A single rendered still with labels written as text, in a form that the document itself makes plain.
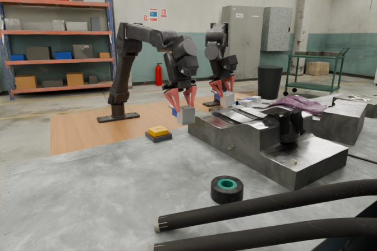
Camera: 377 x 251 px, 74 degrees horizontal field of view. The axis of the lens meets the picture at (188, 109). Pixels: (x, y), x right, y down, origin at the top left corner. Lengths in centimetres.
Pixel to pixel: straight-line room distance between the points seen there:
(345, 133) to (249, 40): 615
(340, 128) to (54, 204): 96
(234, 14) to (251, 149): 619
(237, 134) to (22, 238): 59
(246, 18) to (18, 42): 525
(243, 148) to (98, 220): 45
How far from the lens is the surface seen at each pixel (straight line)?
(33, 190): 79
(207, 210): 54
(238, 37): 692
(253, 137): 76
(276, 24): 793
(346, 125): 109
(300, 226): 51
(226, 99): 107
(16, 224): 69
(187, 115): 82
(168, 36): 87
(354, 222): 53
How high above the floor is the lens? 118
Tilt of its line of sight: 16 degrees down
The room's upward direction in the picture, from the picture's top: straight up
